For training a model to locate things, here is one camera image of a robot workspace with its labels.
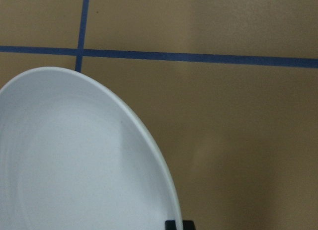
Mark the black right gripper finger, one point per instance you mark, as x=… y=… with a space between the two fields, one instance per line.
x=173 y=225

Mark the blue plate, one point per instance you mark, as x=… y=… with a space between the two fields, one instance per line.
x=74 y=156

